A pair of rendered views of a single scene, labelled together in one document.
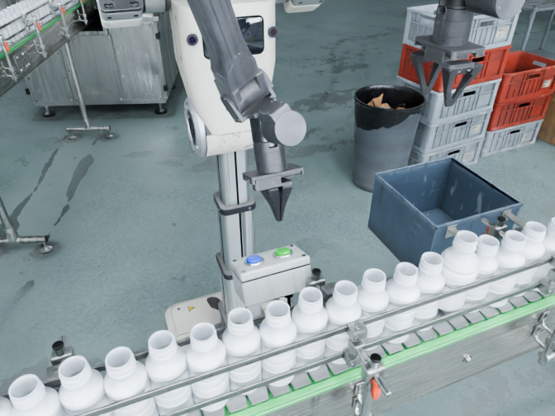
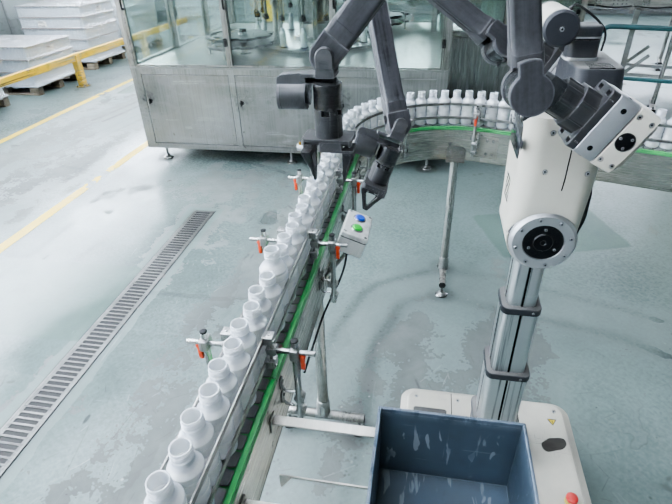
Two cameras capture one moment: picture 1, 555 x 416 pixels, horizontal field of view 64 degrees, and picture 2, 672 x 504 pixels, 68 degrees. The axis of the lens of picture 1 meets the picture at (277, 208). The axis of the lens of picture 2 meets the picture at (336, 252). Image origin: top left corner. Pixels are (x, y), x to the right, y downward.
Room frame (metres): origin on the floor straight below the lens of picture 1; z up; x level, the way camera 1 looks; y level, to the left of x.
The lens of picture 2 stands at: (1.29, -1.11, 1.83)
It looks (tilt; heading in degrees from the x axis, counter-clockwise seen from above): 32 degrees down; 123
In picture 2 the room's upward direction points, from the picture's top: 2 degrees counter-clockwise
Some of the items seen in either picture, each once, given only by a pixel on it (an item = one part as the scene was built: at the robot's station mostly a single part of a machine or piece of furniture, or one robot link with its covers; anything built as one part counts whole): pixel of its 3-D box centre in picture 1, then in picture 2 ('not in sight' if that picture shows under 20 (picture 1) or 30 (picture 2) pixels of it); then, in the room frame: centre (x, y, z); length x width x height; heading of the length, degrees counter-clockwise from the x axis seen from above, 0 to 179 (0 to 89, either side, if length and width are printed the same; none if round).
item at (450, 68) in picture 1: (449, 77); (321, 158); (0.73, -0.29, 1.44); 0.07 x 0.07 x 0.09; 21
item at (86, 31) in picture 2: not in sight; (73, 33); (-7.72, 4.52, 0.50); 1.23 x 1.04 x 1.00; 22
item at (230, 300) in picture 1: (241, 300); (497, 403); (1.12, 0.13, 0.49); 0.13 x 0.13 x 0.40; 22
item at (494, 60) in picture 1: (453, 60); not in sight; (3.06, -1.20, 0.78); 0.61 x 0.41 x 0.22; 119
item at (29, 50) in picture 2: not in sight; (21, 63); (-6.96, 3.07, 0.33); 1.23 x 1.04 x 0.66; 21
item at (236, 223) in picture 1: (237, 248); (508, 349); (1.12, 0.13, 0.74); 0.11 x 0.11 x 0.40; 22
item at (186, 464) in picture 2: not in sight; (189, 478); (0.81, -0.83, 1.08); 0.06 x 0.06 x 0.17
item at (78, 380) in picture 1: (87, 401); (325, 181); (0.37, 0.28, 1.08); 0.06 x 0.06 x 0.17
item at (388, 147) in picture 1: (382, 141); not in sight; (2.75, -0.72, 0.32); 0.45 x 0.45 x 0.64
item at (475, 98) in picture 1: (445, 92); not in sight; (3.05, -1.19, 0.55); 0.61 x 0.41 x 0.22; 119
